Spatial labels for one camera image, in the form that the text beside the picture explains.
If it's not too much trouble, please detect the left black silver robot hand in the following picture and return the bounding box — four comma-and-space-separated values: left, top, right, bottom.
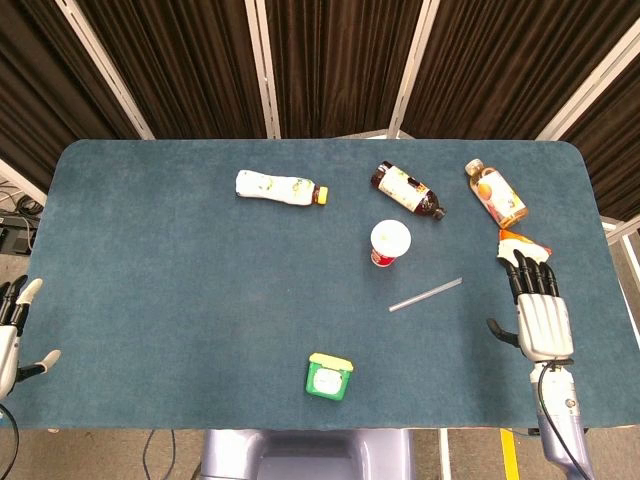
0, 273, 63, 399

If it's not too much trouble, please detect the dark tea bottle black cap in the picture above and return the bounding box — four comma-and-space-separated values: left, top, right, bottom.
369, 159, 447, 223

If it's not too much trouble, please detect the orange white snack bag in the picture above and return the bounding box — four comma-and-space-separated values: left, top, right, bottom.
495, 228, 554, 264

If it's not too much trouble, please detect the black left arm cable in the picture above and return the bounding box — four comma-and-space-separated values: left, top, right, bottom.
0, 402, 21, 480

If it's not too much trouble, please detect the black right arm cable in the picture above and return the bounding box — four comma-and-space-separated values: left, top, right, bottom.
537, 358, 589, 480

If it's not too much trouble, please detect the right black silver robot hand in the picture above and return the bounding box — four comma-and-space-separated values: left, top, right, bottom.
486, 248, 576, 363

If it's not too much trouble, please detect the black power strip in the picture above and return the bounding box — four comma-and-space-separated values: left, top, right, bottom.
0, 210, 40, 255

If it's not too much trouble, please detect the dark brown curtain screen panel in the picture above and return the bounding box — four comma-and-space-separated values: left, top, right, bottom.
54, 0, 281, 140
0, 0, 154, 201
244, 0, 436, 140
534, 19, 640, 251
387, 0, 640, 142

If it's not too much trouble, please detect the orange juice bottle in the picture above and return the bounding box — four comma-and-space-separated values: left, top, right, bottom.
464, 158, 530, 230

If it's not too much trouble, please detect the blue felt table cover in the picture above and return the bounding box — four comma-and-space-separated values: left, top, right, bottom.
7, 138, 640, 432

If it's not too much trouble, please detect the green box yellow lid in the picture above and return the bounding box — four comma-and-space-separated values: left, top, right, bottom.
305, 352, 355, 401

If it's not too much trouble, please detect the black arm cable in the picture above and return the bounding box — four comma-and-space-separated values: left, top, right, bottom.
0, 402, 21, 480
537, 358, 589, 480

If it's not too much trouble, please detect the clear plastic straw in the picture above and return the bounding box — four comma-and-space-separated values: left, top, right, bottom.
388, 277, 464, 314

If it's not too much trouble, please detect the lavender robot torso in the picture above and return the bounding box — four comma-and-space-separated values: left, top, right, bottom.
199, 428, 416, 480

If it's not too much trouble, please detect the white label bottle yellow cap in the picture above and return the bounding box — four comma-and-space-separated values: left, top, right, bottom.
235, 169, 330, 206

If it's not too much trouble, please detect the red paper cup white lid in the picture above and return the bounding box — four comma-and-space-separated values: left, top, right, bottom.
369, 218, 413, 270

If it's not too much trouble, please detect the yellow floor tape strip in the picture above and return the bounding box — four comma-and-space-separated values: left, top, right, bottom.
500, 428, 519, 480

